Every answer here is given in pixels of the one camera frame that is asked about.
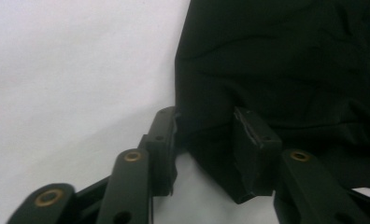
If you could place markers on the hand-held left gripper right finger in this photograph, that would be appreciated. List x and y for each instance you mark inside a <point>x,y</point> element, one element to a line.
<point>258,161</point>

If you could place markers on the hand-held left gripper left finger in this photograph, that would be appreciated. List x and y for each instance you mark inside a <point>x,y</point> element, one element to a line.
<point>163,155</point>

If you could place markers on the black shorts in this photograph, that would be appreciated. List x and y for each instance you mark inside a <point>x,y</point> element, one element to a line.
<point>282,62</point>

